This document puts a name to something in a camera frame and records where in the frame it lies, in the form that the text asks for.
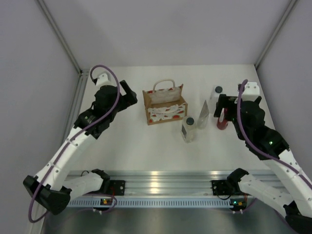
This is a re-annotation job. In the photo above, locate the red bottle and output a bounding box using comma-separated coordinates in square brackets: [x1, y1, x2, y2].
[216, 109, 228, 130]

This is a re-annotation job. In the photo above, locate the beige bottle grey cap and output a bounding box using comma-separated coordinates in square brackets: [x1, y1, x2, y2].
[181, 116, 196, 143]

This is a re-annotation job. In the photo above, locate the burlap watermelon canvas bag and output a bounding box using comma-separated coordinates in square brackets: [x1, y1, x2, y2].
[142, 79, 188, 125]

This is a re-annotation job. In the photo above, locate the white bottle grey cap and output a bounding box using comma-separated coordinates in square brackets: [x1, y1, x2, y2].
[210, 85, 223, 103]

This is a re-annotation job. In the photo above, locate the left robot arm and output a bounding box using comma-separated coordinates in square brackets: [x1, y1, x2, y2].
[23, 80, 137, 215]

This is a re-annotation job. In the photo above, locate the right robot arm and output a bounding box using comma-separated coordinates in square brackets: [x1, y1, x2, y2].
[214, 94, 312, 234]

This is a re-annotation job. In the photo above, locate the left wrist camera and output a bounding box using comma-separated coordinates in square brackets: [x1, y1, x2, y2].
[96, 72, 112, 87]

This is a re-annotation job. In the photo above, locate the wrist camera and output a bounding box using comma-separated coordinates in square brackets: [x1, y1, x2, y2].
[242, 81, 260, 101]
[96, 72, 112, 87]

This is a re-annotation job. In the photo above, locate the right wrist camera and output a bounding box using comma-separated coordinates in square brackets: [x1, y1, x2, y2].
[242, 81, 260, 101]

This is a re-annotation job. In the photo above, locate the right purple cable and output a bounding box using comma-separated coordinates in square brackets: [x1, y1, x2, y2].
[236, 79, 312, 234]

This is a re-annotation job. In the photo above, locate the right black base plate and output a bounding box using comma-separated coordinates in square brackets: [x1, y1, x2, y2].
[211, 179, 234, 196]

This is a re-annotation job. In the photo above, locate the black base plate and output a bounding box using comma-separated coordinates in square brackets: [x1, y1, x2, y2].
[107, 180, 126, 196]
[211, 179, 234, 196]

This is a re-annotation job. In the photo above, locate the aluminium mounting rail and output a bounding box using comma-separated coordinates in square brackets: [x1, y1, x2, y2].
[65, 170, 286, 197]

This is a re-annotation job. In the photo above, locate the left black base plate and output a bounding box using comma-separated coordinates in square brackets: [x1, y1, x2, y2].
[107, 180, 126, 196]

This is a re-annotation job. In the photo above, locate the white slotted cable duct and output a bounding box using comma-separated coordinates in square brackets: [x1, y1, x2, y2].
[68, 197, 247, 208]

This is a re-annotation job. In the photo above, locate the left aluminium frame post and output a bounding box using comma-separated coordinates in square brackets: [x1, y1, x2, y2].
[35, 0, 82, 75]

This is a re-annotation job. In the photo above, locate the aluminium frame post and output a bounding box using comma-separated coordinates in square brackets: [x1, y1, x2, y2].
[35, 0, 82, 75]
[254, 0, 299, 70]

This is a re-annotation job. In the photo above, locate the right aluminium frame post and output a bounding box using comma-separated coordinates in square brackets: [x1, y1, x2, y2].
[254, 0, 299, 70]

